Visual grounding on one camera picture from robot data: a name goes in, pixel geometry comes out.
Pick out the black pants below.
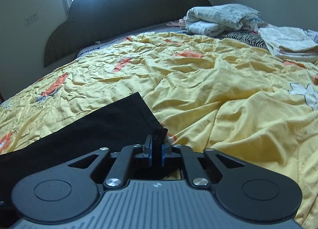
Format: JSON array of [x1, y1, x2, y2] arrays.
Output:
[[1, 93, 161, 202]]

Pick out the yellow floral bed quilt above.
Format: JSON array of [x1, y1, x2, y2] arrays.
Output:
[[1, 32, 317, 228]]

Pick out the grey striped mattress sheet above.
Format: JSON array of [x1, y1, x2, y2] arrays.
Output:
[[75, 23, 184, 59]]

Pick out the pink cloth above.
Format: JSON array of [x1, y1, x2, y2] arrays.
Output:
[[166, 18, 186, 30]]

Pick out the white printed folded blanket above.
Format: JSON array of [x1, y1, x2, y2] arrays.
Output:
[[184, 3, 268, 37]]

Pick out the zebra striped cloth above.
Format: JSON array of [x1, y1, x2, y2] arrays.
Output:
[[216, 31, 267, 50]]

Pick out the dark scalloped headboard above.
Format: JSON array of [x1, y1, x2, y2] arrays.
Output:
[[44, 0, 211, 66]]

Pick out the cream folded towel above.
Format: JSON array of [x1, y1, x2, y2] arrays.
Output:
[[258, 27, 317, 63]]

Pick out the white wall socket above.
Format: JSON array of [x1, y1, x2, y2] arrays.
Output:
[[24, 12, 39, 27]]

